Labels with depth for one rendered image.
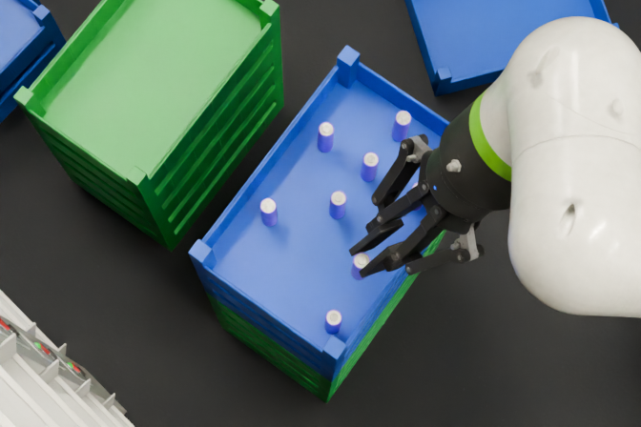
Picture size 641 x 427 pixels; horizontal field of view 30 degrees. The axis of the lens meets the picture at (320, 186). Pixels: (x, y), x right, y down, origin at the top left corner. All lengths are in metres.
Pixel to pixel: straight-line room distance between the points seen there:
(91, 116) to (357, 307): 0.47
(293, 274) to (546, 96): 0.56
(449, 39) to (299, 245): 0.70
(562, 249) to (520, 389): 1.05
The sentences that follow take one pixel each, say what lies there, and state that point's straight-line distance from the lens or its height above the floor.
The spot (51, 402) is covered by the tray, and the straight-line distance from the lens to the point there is 1.13.
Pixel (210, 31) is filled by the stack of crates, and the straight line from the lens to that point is 1.64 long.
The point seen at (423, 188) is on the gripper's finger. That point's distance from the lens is 1.10.
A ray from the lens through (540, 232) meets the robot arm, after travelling 0.85.
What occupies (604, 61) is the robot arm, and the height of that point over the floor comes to 1.02.
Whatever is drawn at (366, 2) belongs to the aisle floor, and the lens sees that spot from 2.01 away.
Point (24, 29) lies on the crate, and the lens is 1.95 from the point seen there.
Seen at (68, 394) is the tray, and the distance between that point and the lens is 1.33.
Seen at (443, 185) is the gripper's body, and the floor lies 0.84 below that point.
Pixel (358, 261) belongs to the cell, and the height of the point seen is 0.63.
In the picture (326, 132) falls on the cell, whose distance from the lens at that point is 1.35.
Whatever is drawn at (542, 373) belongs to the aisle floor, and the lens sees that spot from 1.88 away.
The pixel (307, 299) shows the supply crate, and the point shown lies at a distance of 1.37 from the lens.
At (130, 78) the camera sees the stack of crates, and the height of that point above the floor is 0.32.
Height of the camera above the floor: 1.84
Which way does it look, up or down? 75 degrees down
